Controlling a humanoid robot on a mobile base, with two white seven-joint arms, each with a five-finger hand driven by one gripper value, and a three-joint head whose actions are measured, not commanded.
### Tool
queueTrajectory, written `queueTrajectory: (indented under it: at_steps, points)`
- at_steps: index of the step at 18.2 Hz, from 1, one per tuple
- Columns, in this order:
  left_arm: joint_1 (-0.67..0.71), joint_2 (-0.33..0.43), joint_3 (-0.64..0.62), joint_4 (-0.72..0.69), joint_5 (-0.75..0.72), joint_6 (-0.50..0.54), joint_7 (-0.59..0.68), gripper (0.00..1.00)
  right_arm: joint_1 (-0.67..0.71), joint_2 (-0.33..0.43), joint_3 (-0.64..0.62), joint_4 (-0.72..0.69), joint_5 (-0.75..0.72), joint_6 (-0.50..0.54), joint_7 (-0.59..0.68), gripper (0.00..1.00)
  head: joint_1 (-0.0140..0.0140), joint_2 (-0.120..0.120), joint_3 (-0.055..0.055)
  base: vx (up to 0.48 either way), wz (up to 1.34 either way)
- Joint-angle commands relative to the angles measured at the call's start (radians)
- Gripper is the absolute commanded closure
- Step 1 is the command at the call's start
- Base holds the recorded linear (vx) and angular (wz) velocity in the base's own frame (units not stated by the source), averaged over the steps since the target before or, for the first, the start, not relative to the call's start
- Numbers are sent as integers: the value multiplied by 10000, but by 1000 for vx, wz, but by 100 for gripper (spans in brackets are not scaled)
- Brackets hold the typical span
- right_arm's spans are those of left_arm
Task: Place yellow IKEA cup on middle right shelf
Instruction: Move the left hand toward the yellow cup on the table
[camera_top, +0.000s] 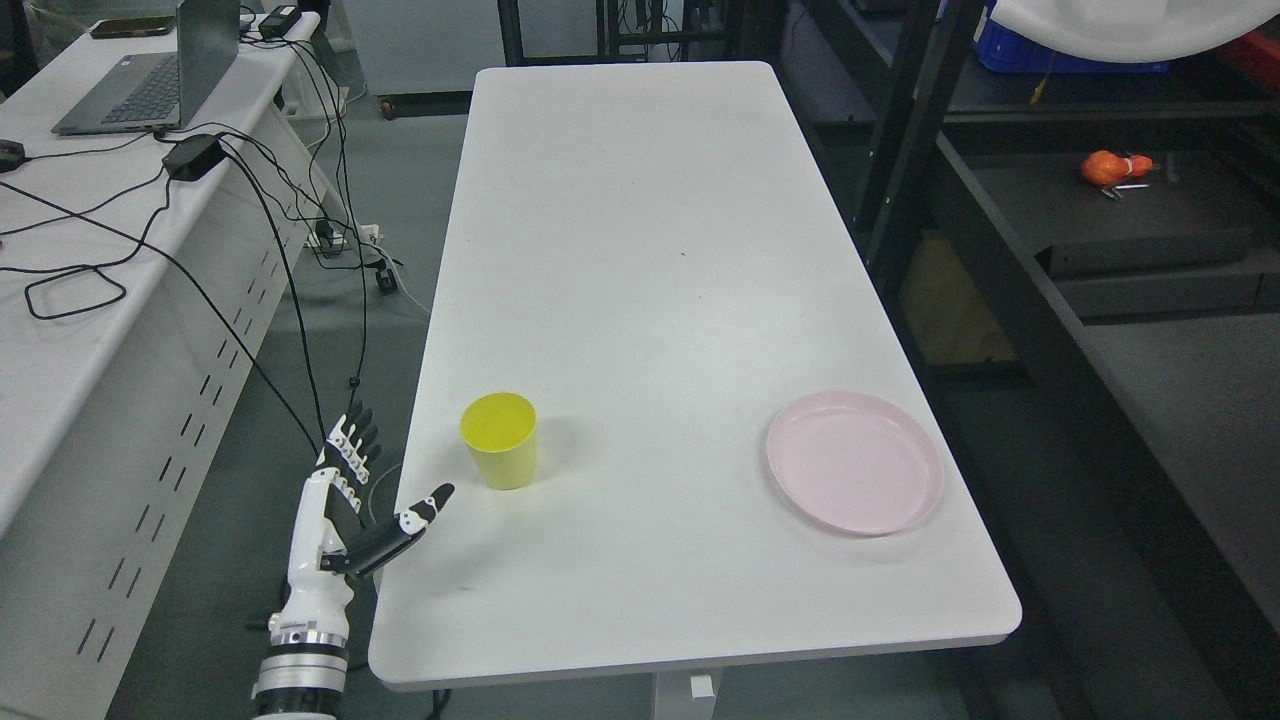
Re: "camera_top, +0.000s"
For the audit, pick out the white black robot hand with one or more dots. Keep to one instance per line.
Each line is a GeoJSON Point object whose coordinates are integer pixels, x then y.
{"type": "Point", "coordinates": [332, 546]}

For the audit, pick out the blue plastic bin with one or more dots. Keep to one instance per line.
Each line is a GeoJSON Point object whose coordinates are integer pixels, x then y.
{"type": "Point", "coordinates": [1004, 51]}

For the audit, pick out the white table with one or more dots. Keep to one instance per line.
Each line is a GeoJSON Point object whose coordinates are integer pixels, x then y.
{"type": "Point", "coordinates": [649, 254]}

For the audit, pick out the yellow plastic cup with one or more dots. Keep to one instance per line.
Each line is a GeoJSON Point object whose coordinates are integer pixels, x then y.
{"type": "Point", "coordinates": [500, 431]}

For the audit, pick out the black metal rack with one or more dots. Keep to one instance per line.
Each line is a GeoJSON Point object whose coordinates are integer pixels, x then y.
{"type": "Point", "coordinates": [1103, 361]}

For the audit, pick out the black smartphone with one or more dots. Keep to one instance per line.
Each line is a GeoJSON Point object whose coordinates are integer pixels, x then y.
{"type": "Point", "coordinates": [135, 27]}

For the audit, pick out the grey laptop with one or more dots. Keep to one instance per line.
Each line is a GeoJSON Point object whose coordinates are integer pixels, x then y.
{"type": "Point", "coordinates": [161, 91]}

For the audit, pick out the black power adapter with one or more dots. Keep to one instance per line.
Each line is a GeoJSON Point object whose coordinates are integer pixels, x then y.
{"type": "Point", "coordinates": [193, 157]}

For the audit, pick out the orange toy on shelf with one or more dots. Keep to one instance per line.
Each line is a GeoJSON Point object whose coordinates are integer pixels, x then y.
{"type": "Point", "coordinates": [1105, 169]}

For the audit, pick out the pink plastic plate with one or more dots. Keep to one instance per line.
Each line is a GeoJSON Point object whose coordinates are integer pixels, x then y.
{"type": "Point", "coordinates": [854, 463]}

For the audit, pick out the white side desk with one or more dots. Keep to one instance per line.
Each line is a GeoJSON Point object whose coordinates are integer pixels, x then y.
{"type": "Point", "coordinates": [131, 308]}

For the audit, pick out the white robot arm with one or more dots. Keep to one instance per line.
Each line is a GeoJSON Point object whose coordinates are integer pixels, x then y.
{"type": "Point", "coordinates": [302, 676]}

